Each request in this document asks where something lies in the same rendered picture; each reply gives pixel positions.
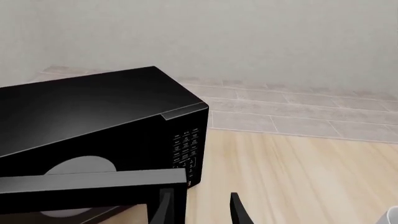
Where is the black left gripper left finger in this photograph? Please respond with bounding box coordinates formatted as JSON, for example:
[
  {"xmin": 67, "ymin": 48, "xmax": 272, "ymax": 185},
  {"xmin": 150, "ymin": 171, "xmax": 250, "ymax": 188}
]
[{"xmin": 150, "ymin": 191, "xmax": 172, "ymax": 224}]

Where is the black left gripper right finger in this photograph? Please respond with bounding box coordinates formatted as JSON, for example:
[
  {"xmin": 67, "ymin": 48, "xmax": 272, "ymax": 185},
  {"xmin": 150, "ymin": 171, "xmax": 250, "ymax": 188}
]
[{"xmin": 229, "ymin": 192, "xmax": 254, "ymax": 224}]

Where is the black microwave door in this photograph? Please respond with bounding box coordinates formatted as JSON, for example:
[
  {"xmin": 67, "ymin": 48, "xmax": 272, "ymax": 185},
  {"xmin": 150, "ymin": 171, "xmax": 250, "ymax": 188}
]
[{"xmin": 0, "ymin": 167, "xmax": 188, "ymax": 224}]

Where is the black microwave oven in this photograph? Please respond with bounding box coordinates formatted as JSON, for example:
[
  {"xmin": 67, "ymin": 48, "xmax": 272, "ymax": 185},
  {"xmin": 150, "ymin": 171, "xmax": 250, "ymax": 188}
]
[{"xmin": 0, "ymin": 65, "xmax": 210, "ymax": 224}]

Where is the grey round turntable plate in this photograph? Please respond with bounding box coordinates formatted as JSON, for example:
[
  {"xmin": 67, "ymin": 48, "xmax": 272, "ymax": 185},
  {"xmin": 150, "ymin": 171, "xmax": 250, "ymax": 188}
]
[{"xmin": 39, "ymin": 155, "xmax": 117, "ymax": 218}]

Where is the white mug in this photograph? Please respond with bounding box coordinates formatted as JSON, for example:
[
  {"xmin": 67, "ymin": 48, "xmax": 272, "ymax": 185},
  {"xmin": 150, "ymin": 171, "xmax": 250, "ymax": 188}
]
[{"xmin": 377, "ymin": 205, "xmax": 398, "ymax": 224}]

